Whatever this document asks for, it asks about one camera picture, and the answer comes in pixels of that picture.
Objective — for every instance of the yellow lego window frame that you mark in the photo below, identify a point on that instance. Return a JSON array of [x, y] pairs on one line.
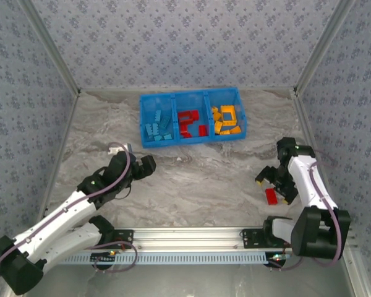
[[223, 116]]

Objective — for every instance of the small yellow lego brick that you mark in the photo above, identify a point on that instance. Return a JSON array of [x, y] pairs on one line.
[[214, 109], [217, 116]]

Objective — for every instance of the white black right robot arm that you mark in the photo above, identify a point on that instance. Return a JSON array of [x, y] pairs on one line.
[[306, 185]]

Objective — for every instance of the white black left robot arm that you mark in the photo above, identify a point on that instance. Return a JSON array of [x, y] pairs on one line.
[[49, 222]]

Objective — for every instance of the small black circuit board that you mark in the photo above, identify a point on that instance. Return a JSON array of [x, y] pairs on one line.
[[103, 257], [278, 257]]

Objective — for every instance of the silver metal sheet panel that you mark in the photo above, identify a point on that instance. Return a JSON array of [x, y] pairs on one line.
[[204, 281]]

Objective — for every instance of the aluminium frame side rail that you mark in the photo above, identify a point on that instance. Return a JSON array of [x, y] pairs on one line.
[[60, 151], [304, 123]]

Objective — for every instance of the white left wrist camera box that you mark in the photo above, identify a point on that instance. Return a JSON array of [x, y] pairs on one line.
[[114, 150]]

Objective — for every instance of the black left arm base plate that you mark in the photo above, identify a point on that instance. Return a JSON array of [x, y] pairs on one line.
[[125, 238]]

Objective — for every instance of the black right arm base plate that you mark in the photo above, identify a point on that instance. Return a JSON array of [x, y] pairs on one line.
[[250, 239]]

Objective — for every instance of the wide aluminium mounting rail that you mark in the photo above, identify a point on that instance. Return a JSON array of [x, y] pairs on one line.
[[188, 238]]

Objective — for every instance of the thin aluminium frame rail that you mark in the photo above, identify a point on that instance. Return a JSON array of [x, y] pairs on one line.
[[185, 89]]

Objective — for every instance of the short aluminium frame post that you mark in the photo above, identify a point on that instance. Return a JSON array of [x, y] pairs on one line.
[[357, 275]]

